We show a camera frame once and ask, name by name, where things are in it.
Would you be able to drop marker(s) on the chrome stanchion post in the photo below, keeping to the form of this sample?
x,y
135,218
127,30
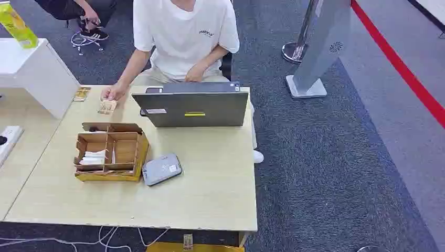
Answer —
x,y
300,38

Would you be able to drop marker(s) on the grey kiosk stand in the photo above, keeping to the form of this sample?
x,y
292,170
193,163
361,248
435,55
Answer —
x,y
323,45

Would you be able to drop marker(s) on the person in dark clothing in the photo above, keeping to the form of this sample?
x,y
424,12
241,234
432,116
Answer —
x,y
69,8

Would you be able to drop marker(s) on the white cabinet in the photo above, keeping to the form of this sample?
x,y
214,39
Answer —
x,y
38,69

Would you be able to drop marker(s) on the yellow box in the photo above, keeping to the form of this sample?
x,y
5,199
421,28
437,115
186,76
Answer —
x,y
208,248

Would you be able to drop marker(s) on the person's left hand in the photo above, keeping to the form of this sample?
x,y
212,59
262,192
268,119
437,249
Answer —
x,y
194,74

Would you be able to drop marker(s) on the card with printed face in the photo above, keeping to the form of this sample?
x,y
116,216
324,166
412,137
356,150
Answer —
x,y
107,106

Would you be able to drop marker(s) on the red floor tape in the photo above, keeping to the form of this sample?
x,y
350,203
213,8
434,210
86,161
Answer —
x,y
399,66

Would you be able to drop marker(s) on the white power strip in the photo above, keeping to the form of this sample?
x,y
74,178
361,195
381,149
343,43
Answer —
x,y
10,137

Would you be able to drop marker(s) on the black plug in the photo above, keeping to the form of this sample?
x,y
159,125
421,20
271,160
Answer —
x,y
2,140

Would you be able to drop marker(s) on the grey card reader device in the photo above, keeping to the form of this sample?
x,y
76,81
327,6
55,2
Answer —
x,y
161,169

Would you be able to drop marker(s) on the wooden card box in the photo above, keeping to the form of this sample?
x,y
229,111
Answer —
x,y
121,153

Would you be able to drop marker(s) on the yellow-green drink carton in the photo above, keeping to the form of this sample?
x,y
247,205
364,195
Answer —
x,y
15,24

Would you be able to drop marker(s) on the white cards stack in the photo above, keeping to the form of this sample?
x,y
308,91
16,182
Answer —
x,y
93,157

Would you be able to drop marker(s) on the black office chair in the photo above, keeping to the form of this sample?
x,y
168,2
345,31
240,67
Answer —
x,y
226,66

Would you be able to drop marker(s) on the chrome chair base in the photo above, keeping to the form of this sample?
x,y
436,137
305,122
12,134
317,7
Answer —
x,y
83,42

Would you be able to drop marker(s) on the round chrome base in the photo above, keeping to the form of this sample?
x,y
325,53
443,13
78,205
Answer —
x,y
373,249

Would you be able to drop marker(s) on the person in white shirt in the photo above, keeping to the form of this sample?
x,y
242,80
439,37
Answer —
x,y
182,34

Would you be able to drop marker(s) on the person's right hand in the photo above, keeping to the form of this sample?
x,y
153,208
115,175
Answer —
x,y
114,92

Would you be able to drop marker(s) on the grey laptop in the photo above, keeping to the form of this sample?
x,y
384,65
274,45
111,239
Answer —
x,y
194,108

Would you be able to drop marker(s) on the yellow card stack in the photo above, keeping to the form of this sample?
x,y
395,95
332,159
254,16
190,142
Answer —
x,y
81,94

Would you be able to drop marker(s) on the small upright card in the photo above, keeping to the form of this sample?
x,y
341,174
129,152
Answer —
x,y
188,241

